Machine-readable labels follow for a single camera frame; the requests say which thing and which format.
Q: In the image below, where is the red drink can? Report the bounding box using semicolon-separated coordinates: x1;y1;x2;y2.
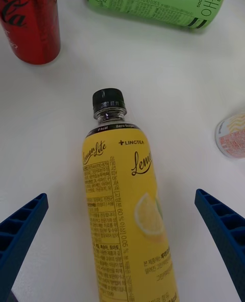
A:
0;0;61;65

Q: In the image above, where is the orange and white drink can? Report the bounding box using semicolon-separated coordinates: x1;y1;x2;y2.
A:
214;111;245;159

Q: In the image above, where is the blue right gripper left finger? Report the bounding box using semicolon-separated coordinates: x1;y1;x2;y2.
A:
0;193;50;302

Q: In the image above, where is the yellow label plastic bottle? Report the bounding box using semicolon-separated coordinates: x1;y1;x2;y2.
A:
81;87;180;302

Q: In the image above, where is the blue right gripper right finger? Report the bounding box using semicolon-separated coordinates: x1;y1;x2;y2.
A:
194;189;245;302

